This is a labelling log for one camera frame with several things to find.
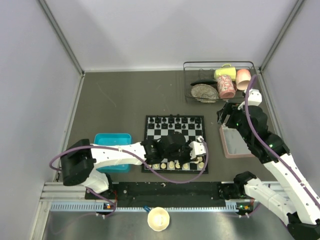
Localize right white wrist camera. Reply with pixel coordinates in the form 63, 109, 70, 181
248, 89, 263, 106

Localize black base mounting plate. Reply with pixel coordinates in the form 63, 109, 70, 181
84, 181, 265, 201

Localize yellow mug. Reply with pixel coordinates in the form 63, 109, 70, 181
213, 63, 237, 81

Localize grey cable duct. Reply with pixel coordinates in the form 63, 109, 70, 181
50, 202, 239, 213

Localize light pink cup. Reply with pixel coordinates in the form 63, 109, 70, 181
235, 69, 252, 91

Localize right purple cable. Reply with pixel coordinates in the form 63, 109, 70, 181
238, 74, 320, 218

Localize white queen piece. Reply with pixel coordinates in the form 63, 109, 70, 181
175, 161, 181, 169

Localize black white chess board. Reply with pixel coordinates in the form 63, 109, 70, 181
144, 114, 206, 174

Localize blue plastic tray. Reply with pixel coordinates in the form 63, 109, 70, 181
93, 133, 133, 174

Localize white king piece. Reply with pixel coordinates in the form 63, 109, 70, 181
168, 161, 175, 169

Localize black wire dish rack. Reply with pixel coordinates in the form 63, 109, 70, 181
183, 60, 256, 104

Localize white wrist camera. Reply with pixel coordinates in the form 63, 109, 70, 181
248, 89, 263, 106
188, 136, 207, 161

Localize speckled ceramic plate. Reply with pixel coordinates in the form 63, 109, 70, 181
191, 84, 219, 103

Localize black knight left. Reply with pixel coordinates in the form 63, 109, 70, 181
155, 116, 161, 123

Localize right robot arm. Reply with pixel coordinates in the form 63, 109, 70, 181
217, 102, 320, 240

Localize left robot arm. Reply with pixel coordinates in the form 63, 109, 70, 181
60, 132, 206, 199

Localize pink patterned mug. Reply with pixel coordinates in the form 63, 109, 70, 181
217, 75, 236, 99

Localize cream white bowl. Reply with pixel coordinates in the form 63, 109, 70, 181
147, 207, 170, 232

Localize pink plastic tray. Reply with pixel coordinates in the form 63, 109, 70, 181
219, 123, 254, 159

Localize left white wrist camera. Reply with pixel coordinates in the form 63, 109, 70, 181
188, 136, 207, 161

